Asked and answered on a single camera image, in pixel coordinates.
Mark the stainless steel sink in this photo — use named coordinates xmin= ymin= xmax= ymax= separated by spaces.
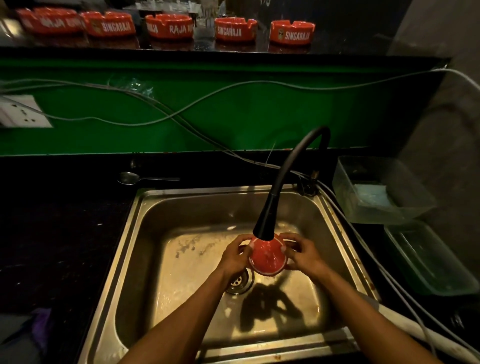
xmin=78 ymin=184 xmax=382 ymax=364

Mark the sink drain strainer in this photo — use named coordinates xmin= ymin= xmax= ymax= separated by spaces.
xmin=225 ymin=267 xmax=256 ymax=295

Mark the black flexible faucet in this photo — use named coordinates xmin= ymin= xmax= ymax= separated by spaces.
xmin=252 ymin=126 xmax=332 ymax=241

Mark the red round ashtray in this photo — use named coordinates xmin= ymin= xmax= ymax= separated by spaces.
xmin=248 ymin=233 xmax=290 ymax=277

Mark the metal spoon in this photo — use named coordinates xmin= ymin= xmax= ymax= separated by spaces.
xmin=117 ymin=171 xmax=181 ymax=186

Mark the crumpled clear plastic wrap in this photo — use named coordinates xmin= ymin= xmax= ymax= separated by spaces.
xmin=107 ymin=75 xmax=155 ymax=99

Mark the grey cable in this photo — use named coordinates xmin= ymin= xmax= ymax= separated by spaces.
xmin=0 ymin=78 xmax=480 ymax=357
xmin=0 ymin=67 xmax=480 ymax=127

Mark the person's right hand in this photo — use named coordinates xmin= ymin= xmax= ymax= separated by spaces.
xmin=279 ymin=232 xmax=331 ymax=280

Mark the clear plastic lid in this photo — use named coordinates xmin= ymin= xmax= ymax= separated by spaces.
xmin=383 ymin=220 xmax=480 ymax=298

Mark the red square ashtray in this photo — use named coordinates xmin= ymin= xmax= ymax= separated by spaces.
xmin=269 ymin=19 xmax=316 ymax=46
xmin=16 ymin=7 xmax=85 ymax=37
xmin=145 ymin=13 xmax=195 ymax=40
xmin=214 ymin=16 xmax=259 ymax=43
xmin=79 ymin=10 xmax=136 ymax=38

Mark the person's right forearm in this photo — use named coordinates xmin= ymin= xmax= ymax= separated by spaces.
xmin=312 ymin=267 xmax=443 ymax=364

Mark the person's left hand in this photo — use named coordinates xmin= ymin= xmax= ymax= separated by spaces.
xmin=217 ymin=234 xmax=255 ymax=278

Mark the person's left forearm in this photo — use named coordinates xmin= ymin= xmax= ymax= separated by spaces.
xmin=119 ymin=265 xmax=236 ymax=364

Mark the clear plastic container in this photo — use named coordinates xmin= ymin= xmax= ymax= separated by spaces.
xmin=332 ymin=155 xmax=438 ymax=226

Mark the white wall socket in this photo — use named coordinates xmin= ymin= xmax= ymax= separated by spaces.
xmin=0 ymin=94 xmax=53 ymax=129

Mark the purple cloth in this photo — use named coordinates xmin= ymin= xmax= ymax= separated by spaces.
xmin=29 ymin=307 xmax=53 ymax=353

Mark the white pipe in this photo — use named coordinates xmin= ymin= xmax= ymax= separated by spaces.
xmin=359 ymin=292 xmax=480 ymax=364

